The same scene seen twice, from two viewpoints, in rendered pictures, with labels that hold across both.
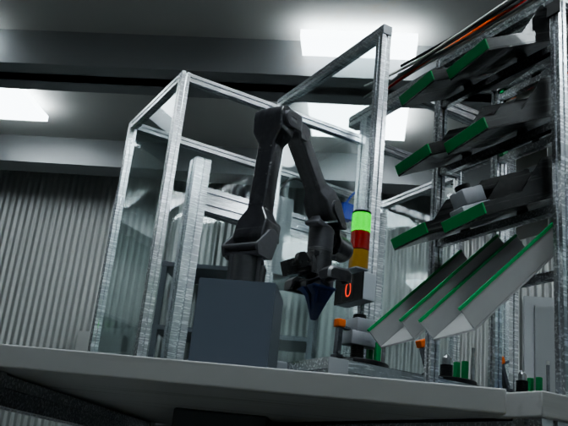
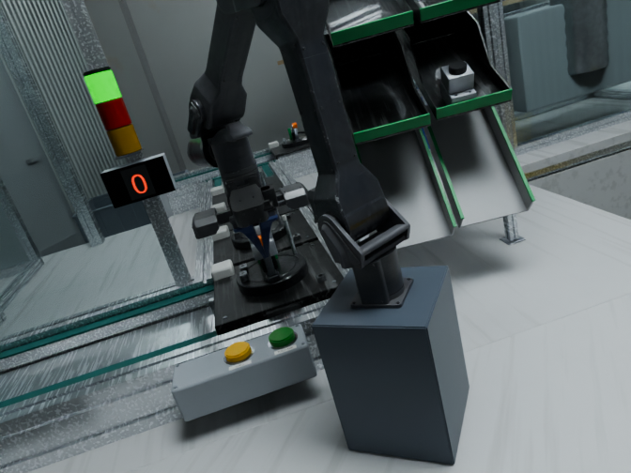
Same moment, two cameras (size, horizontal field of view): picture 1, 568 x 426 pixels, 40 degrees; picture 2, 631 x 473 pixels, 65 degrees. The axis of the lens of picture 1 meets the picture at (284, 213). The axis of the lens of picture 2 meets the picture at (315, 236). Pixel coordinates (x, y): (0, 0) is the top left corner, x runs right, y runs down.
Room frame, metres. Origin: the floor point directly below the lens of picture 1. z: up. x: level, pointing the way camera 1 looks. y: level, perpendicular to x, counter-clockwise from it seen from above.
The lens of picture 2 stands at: (1.26, 0.58, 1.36)
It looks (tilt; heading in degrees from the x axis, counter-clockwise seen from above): 21 degrees down; 292
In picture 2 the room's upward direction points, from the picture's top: 15 degrees counter-clockwise
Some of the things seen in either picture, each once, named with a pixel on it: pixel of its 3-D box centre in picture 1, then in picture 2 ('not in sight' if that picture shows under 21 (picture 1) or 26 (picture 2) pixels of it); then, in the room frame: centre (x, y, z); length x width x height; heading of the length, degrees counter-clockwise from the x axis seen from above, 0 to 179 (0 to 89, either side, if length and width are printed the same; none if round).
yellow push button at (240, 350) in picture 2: not in sight; (238, 354); (1.66, 0.04, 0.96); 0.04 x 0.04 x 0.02
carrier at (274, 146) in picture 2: not in sight; (294, 134); (2.08, -1.50, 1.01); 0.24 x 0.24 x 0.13; 28
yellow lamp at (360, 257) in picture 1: (358, 259); (124, 140); (1.91, -0.20, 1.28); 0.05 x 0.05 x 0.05
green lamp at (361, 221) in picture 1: (361, 223); (102, 86); (1.91, -0.20, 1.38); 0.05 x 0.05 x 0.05
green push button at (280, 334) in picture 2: not in sight; (282, 339); (1.60, 0.01, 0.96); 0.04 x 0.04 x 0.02
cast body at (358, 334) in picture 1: (362, 331); (259, 234); (1.69, -0.20, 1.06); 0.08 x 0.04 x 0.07; 119
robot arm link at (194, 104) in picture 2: (330, 231); (211, 132); (1.67, -0.11, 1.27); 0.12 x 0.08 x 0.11; 146
